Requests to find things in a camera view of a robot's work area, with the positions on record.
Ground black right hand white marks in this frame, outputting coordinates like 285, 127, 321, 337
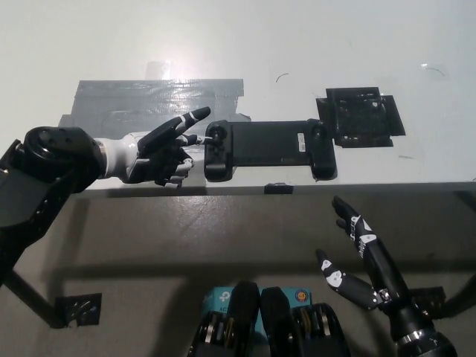
315, 196, 435, 342

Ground white and black left hand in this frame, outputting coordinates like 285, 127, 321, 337
93, 106, 216, 189

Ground black mobile game controller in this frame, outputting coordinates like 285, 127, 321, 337
203, 118, 338, 183

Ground black table leg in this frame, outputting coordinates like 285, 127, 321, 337
3, 268, 57, 329
433, 269, 476, 320

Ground small black tape strip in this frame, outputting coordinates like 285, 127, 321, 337
263, 181, 294, 195

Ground black tape square patch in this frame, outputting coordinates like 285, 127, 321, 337
315, 86, 407, 149

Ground teal cardboard box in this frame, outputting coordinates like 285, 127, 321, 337
202, 286, 312, 335

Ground clear tape piece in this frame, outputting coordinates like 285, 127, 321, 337
419, 61, 446, 77

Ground grey duct tape patch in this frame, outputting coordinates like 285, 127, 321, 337
57, 78, 252, 139

